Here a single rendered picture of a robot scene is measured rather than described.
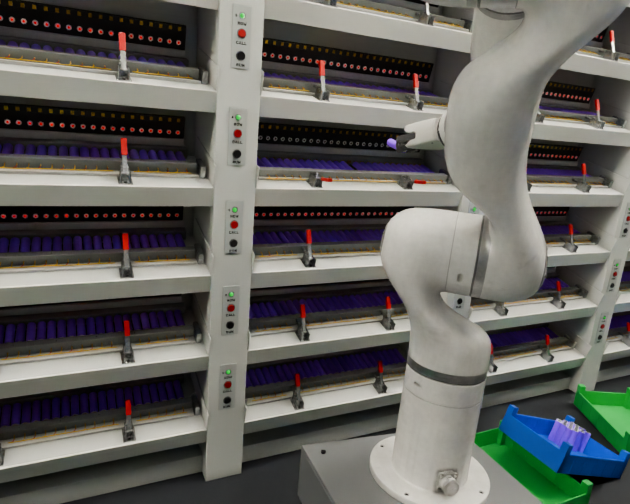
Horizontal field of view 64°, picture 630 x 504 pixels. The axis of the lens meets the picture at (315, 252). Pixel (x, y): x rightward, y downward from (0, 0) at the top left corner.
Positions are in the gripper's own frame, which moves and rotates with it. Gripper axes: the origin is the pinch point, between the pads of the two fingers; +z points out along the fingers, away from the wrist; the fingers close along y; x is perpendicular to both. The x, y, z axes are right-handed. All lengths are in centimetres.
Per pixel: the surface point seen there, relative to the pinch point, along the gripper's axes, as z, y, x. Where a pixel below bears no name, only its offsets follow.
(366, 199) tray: 15.9, 1.4, 11.1
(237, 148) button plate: 12.2, 35.9, 0.6
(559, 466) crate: -6, -40, 80
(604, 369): 37, -119, 76
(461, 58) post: 14.4, -29.2, -27.7
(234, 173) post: 13.8, 36.3, 5.8
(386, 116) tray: 10.6, -1.7, -8.9
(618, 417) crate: 18, -99, 85
